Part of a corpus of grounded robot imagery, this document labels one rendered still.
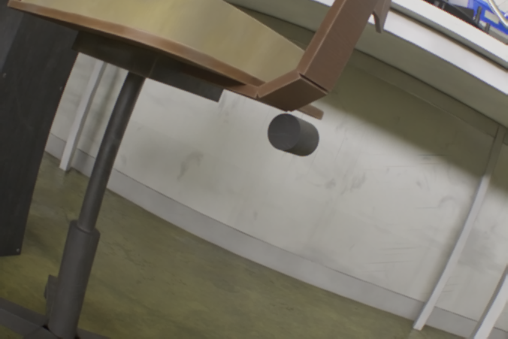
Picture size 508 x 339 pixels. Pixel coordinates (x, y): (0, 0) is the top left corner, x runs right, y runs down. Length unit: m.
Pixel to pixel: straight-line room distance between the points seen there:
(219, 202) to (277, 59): 1.55
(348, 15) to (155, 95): 1.73
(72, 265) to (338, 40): 0.46
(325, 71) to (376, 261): 1.57
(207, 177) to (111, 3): 1.67
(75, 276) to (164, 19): 0.41
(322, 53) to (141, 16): 0.19
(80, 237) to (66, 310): 0.13
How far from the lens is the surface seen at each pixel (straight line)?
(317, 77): 0.57
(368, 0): 0.60
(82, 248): 0.74
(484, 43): 1.17
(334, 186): 2.07
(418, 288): 2.14
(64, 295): 0.78
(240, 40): 0.57
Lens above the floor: 0.53
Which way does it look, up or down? 5 degrees down
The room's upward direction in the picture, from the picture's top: 22 degrees clockwise
